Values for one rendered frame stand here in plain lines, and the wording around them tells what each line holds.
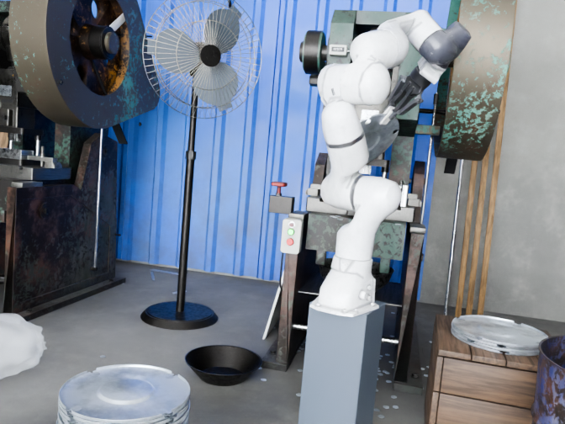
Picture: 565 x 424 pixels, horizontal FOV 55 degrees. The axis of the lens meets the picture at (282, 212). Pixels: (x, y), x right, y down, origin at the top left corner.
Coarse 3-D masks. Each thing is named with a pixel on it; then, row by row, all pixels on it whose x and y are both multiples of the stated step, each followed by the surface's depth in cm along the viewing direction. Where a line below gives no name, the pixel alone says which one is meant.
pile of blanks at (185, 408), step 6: (60, 402) 119; (186, 402) 123; (60, 408) 117; (180, 408) 120; (186, 408) 124; (60, 414) 117; (66, 414) 114; (72, 414) 115; (168, 414) 118; (174, 414) 120; (180, 414) 121; (186, 414) 124; (60, 420) 117; (66, 420) 115; (72, 420) 114; (78, 420) 112; (84, 420) 112; (150, 420) 114; (156, 420) 115; (162, 420) 117; (168, 420) 117; (174, 420) 119; (180, 420) 121; (186, 420) 124
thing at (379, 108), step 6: (384, 102) 226; (360, 108) 229; (366, 108) 228; (372, 108) 228; (378, 108) 227; (384, 108) 227; (360, 114) 229; (366, 114) 228; (372, 114) 228; (378, 156) 229
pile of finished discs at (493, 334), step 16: (464, 320) 186; (480, 320) 185; (496, 320) 187; (464, 336) 168; (480, 336) 167; (496, 336) 168; (512, 336) 169; (528, 336) 171; (544, 336) 173; (512, 352) 160; (528, 352) 161
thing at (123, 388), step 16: (96, 368) 135; (112, 368) 137; (128, 368) 138; (144, 368) 139; (160, 368) 139; (64, 384) 125; (80, 384) 127; (96, 384) 127; (112, 384) 127; (128, 384) 128; (144, 384) 128; (160, 384) 130; (176, 384) 131; (64, 400) 119; (80, 400) 119; (96, 400) 120; (112, 400) 120; (128, 400) 120; (144, 400) 122; (160, 400) 122; (176, 400) 123; (80, 416) 112; (96, 416) 113; (112, 416) 114; (128, 416) 114; (144, 416) 115; (160, 416) 115
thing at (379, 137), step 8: (360, 120) 190; (376, 120) 193; (392, 120) 198; (368, 128) 195; (376, 128) 197; (384, 128) 200; (392, 128) 202; (368, 136) 201; (376, 136) 203; (384, 136) 204; (392, 136) 207; (368, 144) 205; (376, 144) 207; (384, 144) 209; (376, 152) 212; (368, 160) 214
